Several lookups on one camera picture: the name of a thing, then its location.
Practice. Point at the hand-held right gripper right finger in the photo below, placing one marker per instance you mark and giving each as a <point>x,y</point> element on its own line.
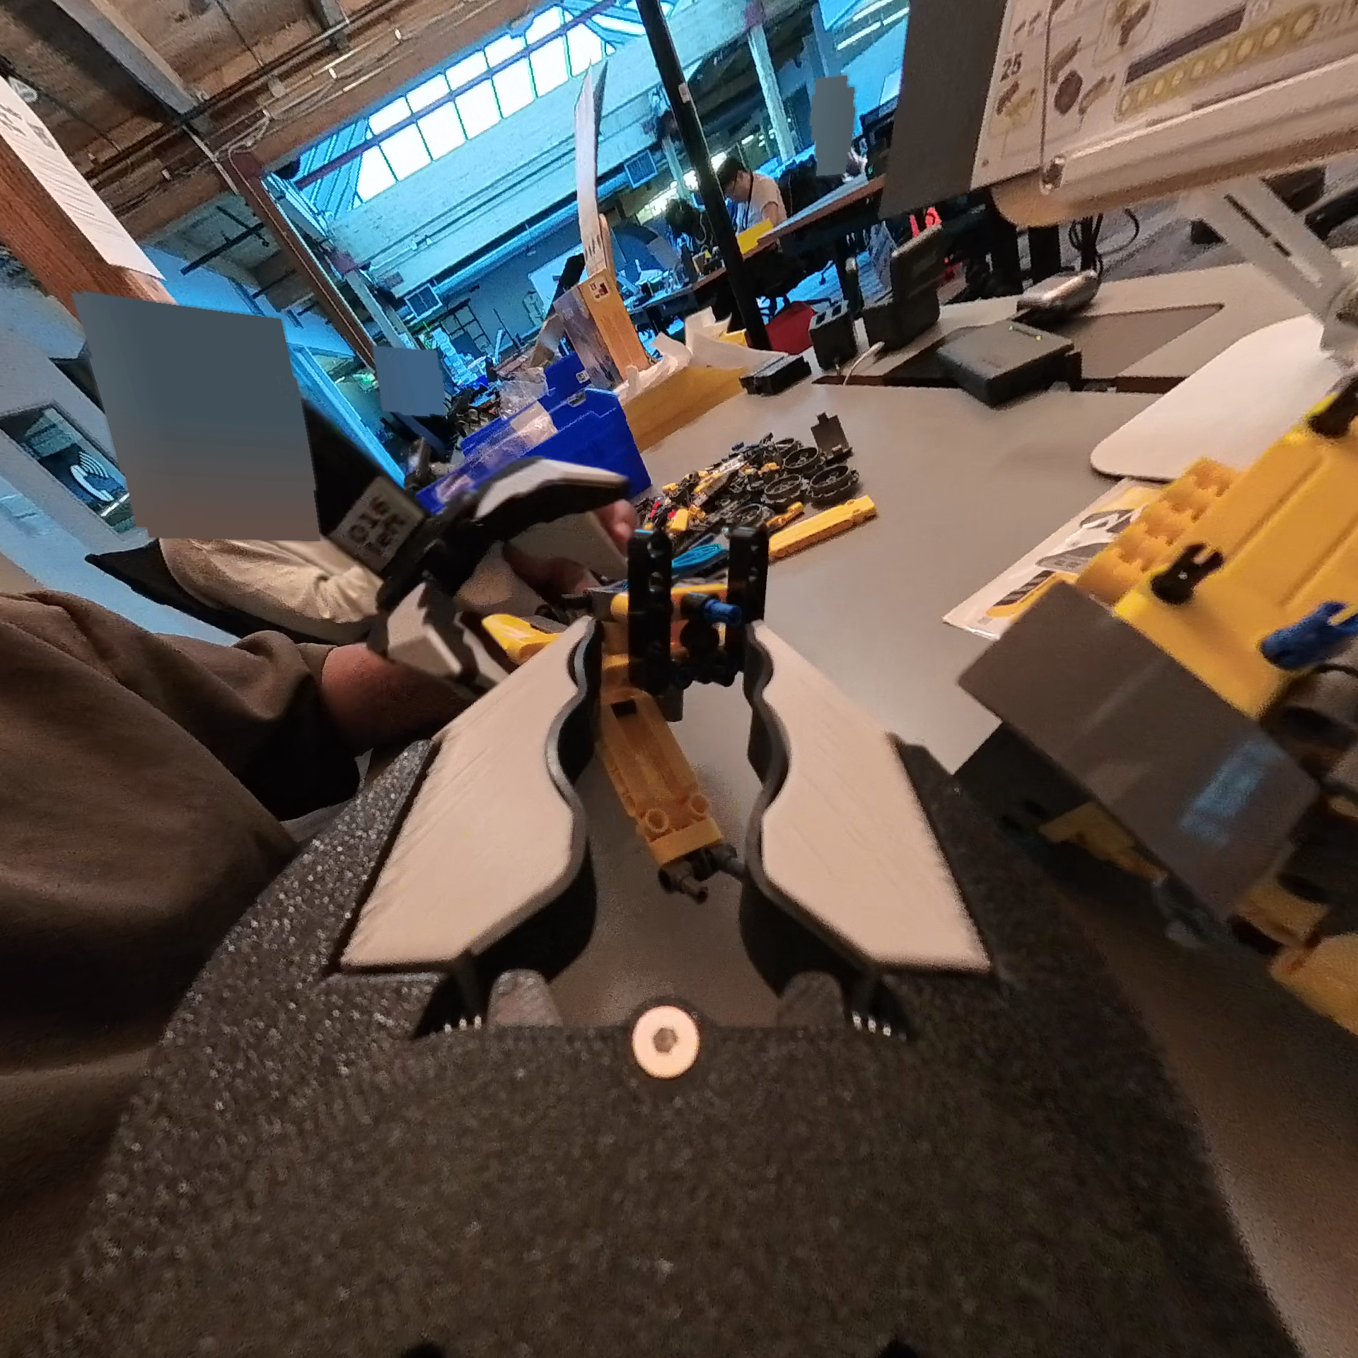
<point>859,838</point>

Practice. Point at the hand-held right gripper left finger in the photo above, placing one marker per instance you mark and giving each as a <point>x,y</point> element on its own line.
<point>476,827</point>

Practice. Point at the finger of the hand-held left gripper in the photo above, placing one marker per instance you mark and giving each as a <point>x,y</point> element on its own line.
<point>425,632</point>
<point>552,487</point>

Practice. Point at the yellow toy brick assembly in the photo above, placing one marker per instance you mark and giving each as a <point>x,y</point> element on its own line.
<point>658,764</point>

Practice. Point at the person's left forearm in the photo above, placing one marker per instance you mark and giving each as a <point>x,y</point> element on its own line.
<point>160,721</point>

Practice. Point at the person's left hand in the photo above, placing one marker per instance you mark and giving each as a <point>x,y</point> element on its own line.
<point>381,689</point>

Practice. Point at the blue plastic bin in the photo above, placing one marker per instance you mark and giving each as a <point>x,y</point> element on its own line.
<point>573,455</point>

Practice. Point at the yellow cardboard tray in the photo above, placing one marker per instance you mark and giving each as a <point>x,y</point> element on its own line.
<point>679,402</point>

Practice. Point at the blue toy piece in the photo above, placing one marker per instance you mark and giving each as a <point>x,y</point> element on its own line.
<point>694,561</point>

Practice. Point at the toy set carton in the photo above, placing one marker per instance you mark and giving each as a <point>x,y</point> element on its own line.
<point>605,328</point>

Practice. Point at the crumpled white paper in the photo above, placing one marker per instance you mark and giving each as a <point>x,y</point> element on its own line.
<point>694,340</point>

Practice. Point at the pile of small toy parts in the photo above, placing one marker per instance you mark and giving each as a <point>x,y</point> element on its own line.
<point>774,482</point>

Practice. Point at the black battery pack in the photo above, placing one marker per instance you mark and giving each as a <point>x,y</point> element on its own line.
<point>774,374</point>

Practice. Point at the long yellow toy beam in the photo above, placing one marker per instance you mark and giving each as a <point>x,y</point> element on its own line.
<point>821,527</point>

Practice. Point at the black toy panel piece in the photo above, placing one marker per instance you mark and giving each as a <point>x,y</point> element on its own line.
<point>833,434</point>

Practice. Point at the black chair back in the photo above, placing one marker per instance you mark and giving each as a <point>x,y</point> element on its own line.
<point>137,579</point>

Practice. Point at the yellow sticker sheet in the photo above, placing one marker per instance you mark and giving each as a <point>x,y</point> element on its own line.
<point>1040,573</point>

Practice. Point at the small black charger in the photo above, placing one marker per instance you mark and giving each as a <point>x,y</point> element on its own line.
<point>837,338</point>

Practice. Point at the tall white paper banner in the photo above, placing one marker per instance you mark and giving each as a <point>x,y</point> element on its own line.
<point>592,159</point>

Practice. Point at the phone icon sign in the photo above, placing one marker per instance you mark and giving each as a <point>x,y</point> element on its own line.
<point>89,476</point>

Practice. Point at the black pole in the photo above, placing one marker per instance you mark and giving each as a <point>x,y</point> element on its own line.
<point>700,169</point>

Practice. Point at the wooden office desk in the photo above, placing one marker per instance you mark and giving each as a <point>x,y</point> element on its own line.
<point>827,201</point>

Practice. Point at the large black charger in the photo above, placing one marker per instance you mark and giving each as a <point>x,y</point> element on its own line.
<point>913,286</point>

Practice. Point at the large yellow toy vehicle model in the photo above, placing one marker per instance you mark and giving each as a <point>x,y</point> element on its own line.
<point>1199,594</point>

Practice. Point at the dark flat device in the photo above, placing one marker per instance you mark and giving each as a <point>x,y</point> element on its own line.
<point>1007,360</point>

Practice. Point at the white paper notice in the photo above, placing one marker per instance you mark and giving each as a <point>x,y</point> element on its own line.
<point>74,169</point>

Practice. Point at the silver computer mouse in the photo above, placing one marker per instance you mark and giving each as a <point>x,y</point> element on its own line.
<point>1055,294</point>

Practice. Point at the black computer monitor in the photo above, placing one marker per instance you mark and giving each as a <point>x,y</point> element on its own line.
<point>939,106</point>

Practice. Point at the white book stand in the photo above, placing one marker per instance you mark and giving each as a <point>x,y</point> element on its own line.
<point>1199,402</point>

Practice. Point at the toy instruction booklet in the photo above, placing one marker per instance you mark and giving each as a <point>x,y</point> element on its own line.
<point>1167,53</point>

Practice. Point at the wooden support post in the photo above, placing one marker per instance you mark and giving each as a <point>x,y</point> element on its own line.
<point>32,243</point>

